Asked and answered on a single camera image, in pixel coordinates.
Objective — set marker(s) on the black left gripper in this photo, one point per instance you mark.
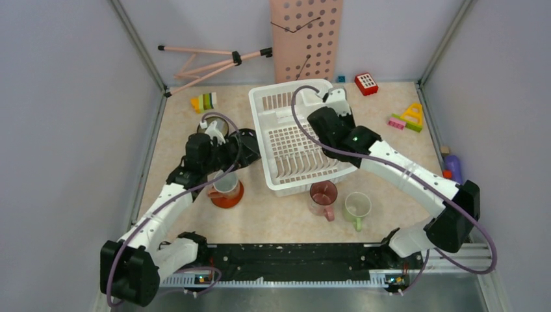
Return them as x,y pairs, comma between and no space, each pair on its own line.
225,146

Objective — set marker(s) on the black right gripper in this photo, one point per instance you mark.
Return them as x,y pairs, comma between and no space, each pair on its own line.
348,118

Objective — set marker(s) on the orange white mug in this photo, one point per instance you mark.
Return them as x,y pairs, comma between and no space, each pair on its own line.
226,186

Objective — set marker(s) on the pink ghost mug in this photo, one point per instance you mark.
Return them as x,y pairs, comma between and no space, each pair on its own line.
323,196

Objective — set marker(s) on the blue floral bowl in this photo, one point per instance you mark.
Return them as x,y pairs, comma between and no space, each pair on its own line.
217,122

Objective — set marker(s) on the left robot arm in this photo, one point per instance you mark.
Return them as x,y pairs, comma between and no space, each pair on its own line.
133,266

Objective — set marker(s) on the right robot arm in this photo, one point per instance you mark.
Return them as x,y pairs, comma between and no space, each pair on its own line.
453,208

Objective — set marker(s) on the white plastic dish rack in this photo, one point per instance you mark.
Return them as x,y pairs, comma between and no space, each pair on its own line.
292,162

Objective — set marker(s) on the black plate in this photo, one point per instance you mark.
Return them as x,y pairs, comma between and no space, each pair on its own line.
250,148

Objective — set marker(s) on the orange saucer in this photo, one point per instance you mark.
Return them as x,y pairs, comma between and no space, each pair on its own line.
226,203

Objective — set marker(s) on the striped toy block stack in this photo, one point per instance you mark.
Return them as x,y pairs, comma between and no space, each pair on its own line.
204,102

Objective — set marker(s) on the red toy block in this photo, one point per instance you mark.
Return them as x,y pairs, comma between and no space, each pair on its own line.
366,84

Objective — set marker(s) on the pink toy brick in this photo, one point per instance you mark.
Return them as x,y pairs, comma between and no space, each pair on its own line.
397,123

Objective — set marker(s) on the green mug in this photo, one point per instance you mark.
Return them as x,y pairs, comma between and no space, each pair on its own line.
356,207

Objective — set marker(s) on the yellow green toy triangle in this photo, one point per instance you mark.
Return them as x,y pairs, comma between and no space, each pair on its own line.
412,118

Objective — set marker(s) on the pink tripod stand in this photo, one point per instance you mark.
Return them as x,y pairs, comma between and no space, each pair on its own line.
202,73

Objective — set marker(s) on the pink perforated board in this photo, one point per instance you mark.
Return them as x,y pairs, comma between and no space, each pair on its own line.
305,37

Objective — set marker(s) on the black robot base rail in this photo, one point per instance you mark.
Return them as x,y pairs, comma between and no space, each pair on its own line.
322,265

